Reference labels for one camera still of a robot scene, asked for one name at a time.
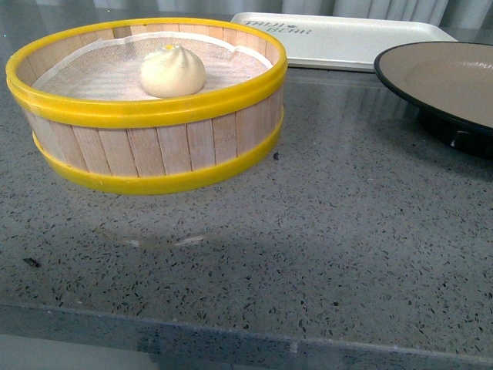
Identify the white steamed bun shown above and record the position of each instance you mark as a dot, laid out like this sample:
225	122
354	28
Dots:
172	71

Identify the brown plate with black rim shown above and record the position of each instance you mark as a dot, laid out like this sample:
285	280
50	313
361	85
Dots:
451	85

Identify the cream rectangular serving tray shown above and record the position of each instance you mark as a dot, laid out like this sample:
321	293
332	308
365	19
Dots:
338	43

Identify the yellow rimmed wooden steamer basket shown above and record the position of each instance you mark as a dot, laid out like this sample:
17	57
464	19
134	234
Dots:
157	146

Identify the white mesh steamer liner cloth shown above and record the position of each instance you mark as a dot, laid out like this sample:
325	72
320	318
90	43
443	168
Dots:
108	70

